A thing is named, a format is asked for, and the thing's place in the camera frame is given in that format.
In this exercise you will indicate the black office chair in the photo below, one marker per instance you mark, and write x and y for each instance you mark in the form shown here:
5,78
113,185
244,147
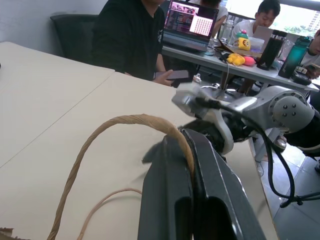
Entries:
72,35

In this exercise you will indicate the grey office table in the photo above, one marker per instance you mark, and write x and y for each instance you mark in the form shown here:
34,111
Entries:
200,58

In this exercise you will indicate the person behind black laptop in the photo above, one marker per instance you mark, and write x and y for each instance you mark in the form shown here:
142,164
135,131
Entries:
221,15

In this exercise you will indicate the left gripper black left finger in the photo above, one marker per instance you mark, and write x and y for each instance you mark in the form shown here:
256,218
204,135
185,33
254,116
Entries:
160,190

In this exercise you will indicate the pink plush toy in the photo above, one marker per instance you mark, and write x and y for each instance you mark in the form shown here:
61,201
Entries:
248,61

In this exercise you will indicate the person in black t-shirt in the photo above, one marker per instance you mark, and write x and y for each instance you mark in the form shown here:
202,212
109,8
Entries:
125,37

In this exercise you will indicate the open black laptop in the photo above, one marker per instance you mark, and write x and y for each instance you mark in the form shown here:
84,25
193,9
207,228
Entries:
187,27

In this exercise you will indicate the brown cardboard piece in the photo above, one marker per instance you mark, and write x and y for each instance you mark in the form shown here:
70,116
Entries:
235,50

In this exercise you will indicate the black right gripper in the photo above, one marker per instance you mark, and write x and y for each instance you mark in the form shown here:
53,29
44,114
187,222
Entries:
210,130

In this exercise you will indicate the person in white shirt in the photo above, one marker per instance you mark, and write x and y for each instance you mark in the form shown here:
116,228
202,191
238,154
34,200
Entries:
247,26

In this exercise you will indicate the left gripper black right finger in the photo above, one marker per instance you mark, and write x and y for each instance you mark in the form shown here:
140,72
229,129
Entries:
220,195

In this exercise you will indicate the black smartphone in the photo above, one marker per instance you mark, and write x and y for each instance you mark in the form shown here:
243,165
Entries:
178,74

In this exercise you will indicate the yellow plush toy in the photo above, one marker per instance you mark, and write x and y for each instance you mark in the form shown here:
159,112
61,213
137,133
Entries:
236,59

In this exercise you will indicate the black thermos bottle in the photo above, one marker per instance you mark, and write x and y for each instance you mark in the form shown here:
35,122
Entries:
271,50

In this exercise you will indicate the yellow plush with green cap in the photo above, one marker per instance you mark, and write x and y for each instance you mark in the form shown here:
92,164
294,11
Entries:
243,42

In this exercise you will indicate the silver laptop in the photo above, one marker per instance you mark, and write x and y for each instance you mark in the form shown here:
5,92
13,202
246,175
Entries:
262,35

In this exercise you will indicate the teal water bottle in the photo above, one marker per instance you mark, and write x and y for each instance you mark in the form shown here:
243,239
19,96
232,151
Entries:
293,58

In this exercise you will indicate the clear plastic bottle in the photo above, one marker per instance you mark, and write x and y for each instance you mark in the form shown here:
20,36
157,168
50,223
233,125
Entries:
228,30

